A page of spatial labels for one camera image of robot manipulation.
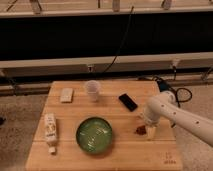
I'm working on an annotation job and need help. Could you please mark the red pepper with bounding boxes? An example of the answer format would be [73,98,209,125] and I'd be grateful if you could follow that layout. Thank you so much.
[135,125,146,135]

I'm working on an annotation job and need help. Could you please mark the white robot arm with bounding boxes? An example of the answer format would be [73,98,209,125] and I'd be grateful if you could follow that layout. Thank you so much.
[143,91,213,147]

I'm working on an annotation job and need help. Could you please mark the black phone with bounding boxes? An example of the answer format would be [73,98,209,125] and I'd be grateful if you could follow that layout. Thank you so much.
[119,94,138,112]

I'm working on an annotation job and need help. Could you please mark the green bowl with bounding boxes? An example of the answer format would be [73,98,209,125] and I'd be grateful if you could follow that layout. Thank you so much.
[76,117,113,155]

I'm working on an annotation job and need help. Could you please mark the clear plastic cup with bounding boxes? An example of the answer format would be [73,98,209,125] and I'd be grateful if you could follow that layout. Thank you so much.
[84,80,100,102]

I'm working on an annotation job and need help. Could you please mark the white lying bottle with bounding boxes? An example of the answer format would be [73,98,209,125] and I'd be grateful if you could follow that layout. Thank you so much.
[44,113,57,155]

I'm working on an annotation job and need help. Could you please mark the black cable at right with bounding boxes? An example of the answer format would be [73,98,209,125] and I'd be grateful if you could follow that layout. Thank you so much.
[138,75,193,128]

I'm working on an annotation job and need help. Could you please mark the black hanging cable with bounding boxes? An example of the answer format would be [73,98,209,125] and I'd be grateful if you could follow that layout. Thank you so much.
[101,5,135,74]

